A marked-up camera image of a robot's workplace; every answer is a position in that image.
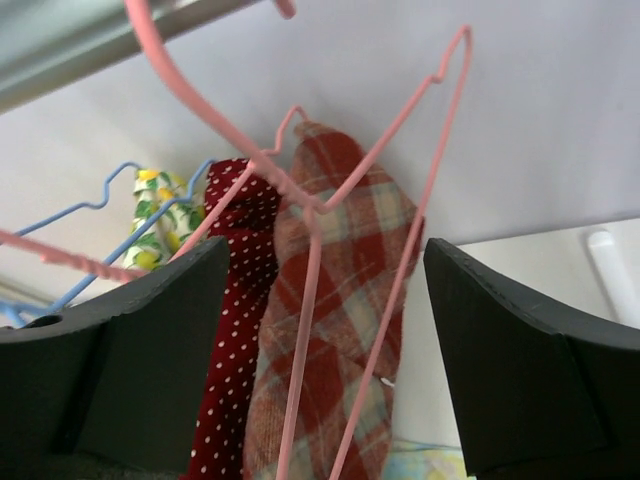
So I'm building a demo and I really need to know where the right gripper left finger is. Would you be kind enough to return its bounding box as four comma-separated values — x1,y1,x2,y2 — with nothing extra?
1,237,230,479

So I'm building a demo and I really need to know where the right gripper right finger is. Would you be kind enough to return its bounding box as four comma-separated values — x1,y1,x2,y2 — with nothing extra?
423,238,639,479

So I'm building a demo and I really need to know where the pastel floral cloth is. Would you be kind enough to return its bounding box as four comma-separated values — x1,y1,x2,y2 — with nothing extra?
382,439,468,480

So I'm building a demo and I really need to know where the red plaid skirt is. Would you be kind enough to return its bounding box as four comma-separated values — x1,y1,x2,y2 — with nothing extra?
243,121,419,479

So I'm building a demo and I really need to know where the pink wire hanger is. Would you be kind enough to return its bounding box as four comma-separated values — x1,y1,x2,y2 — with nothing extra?
125,1,473,479
1,105,308,282

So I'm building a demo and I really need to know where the lemon print skirt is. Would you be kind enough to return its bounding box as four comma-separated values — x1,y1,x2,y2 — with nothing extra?
122,169,205,271

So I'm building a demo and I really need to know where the red polka dot skirt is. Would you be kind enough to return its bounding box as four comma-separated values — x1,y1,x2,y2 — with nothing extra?
185,176,281,479

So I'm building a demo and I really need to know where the metal clothes rack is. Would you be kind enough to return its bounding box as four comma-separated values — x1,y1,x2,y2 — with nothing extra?
0,0,271,114

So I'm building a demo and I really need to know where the blue wire hanger right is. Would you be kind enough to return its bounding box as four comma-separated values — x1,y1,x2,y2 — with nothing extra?
0,158,216,331

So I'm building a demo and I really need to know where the blue wire hanger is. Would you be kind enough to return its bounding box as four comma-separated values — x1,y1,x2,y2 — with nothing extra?
15,161,142,237
0,158,216,331

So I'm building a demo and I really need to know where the blue wire hanger left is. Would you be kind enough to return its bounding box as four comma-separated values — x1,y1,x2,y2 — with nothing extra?
15,161,142,237

